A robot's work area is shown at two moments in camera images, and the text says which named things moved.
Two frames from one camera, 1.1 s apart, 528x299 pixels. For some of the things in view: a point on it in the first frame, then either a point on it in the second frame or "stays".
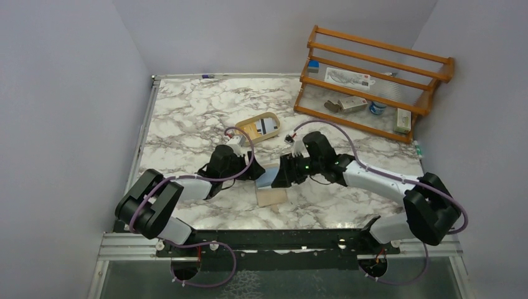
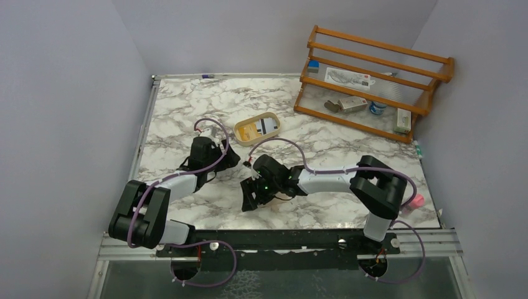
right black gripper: (283, 179) to (249, 186)
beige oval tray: (260, 127) stays
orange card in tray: (250, 130) stays
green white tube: (418, 150) stays
